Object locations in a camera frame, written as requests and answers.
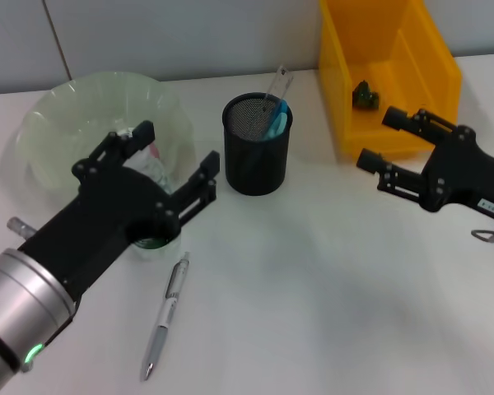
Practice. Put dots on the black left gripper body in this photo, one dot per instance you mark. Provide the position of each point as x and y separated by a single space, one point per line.
99 218

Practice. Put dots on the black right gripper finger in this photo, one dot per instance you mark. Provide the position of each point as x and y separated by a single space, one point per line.
420 123
399 181

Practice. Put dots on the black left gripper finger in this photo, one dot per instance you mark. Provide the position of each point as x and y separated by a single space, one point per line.
201 185
119 148

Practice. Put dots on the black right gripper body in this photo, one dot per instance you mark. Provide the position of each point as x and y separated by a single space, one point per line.
465 173

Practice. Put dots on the clear water bottle green label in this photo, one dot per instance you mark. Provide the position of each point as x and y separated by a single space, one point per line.
146 166

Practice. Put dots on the pink peach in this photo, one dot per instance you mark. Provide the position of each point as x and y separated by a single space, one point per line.
154 152

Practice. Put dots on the green plastic wrapper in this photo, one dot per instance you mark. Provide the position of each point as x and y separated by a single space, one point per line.
366 96

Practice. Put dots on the blue scissors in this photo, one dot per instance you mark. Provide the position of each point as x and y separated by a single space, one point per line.
278 123

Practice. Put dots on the clear plastic ruler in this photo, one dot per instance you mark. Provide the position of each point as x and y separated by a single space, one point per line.
282 82

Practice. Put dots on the silver ballpoint pen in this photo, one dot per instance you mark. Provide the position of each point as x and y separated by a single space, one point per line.
158 341

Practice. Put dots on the black mesh pen holder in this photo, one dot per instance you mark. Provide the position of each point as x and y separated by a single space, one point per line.
257 173

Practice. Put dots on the pale green wavy glass plate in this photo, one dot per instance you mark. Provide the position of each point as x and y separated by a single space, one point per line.
66 107

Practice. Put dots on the yellow plastic bin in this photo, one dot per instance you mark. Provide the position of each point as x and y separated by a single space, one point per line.
346 103

